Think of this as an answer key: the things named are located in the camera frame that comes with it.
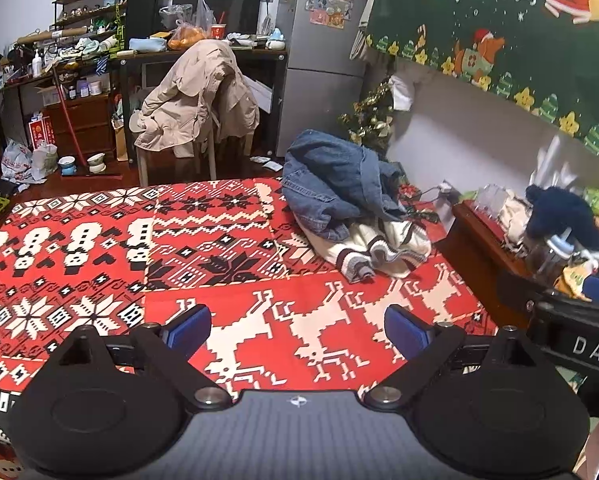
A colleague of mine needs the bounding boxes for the cream striped knit sweater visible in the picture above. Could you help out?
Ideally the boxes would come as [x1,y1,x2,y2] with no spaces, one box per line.
[301,220,433,284]

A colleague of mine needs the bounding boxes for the navy plush toy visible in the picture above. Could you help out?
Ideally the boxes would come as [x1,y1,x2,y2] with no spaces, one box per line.
[525,184,599,252]

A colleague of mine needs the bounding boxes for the wooden chair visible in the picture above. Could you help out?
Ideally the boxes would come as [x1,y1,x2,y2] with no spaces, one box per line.
[134,123,256,188]

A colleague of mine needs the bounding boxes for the small christmas tree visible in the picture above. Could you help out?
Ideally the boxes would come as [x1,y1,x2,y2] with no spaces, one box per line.
[339,78,395,157]

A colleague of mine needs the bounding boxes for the wooden drawer cabinet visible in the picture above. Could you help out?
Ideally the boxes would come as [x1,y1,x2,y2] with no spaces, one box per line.
[42,93,115,158]

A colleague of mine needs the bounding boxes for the green christmas wall banner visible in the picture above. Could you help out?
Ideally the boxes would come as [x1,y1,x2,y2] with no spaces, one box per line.
[365,0,599,156]

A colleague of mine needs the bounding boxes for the blue denim jeans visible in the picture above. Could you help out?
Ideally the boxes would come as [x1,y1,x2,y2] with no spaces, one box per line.
[282,130,406,242]

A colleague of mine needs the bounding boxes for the beige jacket on chair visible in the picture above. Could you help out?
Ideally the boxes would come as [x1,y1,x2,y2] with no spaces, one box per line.
[129,39,260,152]

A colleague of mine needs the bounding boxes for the white plastic bag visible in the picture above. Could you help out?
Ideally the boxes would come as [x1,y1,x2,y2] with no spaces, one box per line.
[1,139,59,184]

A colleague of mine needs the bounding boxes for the grey refrigerator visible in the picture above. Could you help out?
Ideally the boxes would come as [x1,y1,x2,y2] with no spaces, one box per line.
[277,0,367,156]

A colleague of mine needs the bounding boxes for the wooden bedside box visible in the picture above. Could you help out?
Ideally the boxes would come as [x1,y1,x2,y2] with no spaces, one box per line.
[436,203,531,330]

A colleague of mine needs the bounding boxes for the black monitor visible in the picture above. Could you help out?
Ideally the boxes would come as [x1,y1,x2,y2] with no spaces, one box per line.
[174,0,260,35]

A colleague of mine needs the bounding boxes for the blue white ceramic bowl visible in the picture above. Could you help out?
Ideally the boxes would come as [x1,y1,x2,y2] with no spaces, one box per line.
[58,156,77,177]

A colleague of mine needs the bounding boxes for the white ceramic cup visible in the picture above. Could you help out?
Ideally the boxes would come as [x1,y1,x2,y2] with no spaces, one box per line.
[87,153,106,174]

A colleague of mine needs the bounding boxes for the cluttered shelf unit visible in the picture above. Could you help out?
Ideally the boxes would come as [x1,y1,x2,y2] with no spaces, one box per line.
[50,0,168,53]

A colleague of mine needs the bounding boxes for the red christmas pattern blanket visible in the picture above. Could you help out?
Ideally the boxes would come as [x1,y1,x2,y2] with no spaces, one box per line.
[0,178,495,479]

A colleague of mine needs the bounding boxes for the red broom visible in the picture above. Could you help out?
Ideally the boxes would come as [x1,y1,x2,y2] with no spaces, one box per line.
[51,64,123,181]

